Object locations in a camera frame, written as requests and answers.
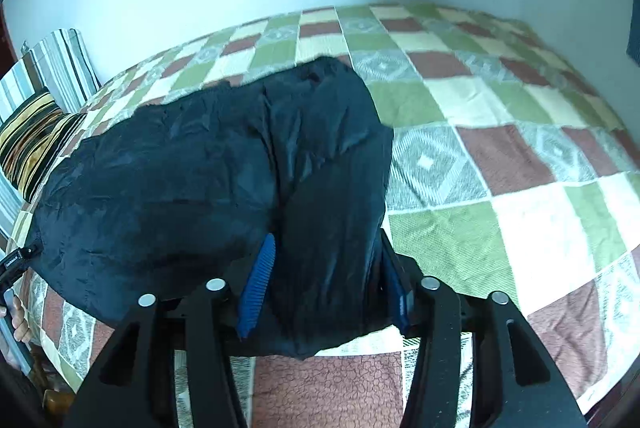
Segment black puffer jacket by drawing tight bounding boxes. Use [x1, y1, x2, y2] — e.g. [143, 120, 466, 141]
[27, 56, 393, 359]

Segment person's left hand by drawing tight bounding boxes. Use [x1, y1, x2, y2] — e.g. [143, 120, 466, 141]
[0, 296, 32, 344]

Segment yellow black striped pillow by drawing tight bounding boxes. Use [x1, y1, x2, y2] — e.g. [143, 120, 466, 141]
[0, 88, 85, 203]

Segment checkered patchwork bedspread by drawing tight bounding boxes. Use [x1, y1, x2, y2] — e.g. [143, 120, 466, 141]
[8, 3, 640, 428]

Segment grey white striped pillow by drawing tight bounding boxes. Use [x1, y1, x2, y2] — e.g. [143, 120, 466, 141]
[1, 29, 100, 251]

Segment dark red wooden headboard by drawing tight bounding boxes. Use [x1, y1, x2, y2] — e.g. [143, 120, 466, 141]
[0, 6, 16, 78]

